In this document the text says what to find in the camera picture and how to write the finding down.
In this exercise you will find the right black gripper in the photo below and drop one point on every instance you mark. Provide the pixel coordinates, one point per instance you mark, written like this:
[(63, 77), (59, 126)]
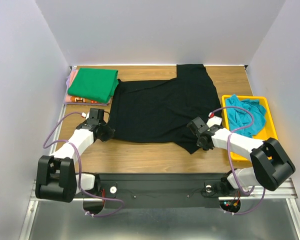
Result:
[(202, 143)]

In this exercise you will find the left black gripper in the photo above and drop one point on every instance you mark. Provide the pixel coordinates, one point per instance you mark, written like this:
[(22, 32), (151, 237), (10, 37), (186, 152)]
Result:
[(110, 133)]

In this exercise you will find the black polo shirt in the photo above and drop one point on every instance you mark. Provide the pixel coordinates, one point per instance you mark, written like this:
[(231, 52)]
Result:
[(158, 111)]

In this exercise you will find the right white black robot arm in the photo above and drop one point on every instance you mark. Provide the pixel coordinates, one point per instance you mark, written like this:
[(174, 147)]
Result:
[(271, 165)]

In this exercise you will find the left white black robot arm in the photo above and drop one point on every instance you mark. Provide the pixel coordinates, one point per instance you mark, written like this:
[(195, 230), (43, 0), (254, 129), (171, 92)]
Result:
[(56, 177)]

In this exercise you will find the folded orange patterned t shirt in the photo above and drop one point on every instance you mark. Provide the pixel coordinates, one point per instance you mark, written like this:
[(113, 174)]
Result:
[(75, 100)]

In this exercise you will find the crumpled teal t shirt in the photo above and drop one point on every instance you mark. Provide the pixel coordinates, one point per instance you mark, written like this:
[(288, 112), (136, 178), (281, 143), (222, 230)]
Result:
[(238, 118)]

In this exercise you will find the folded green t shirt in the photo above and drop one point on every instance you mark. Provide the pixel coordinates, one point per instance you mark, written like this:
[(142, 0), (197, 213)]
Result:
[(96, 84)]

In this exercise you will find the folded lilac t shirt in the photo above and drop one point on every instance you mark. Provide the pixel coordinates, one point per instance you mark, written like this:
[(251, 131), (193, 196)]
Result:
[(68, 80)]

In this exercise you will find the folded pink t shirt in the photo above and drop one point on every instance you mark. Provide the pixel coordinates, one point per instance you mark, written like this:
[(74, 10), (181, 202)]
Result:
[(73, 74)]

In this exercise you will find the yellow plastic tray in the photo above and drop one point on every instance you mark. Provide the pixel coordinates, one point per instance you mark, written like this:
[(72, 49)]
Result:
[(268, 131)]

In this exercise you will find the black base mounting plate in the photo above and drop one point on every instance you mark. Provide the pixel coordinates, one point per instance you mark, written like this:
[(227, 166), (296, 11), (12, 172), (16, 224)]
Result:
[(116, 191)]

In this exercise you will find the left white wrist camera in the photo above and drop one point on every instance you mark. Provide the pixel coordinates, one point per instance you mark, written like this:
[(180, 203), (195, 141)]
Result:
[(84, 115)]

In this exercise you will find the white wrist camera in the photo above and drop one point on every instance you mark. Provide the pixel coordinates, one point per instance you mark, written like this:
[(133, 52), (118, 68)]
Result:
[(214, 120), (84, 115)]

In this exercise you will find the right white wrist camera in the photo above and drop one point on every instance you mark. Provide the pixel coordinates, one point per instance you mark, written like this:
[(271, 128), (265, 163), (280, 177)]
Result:
[(214, 120)]

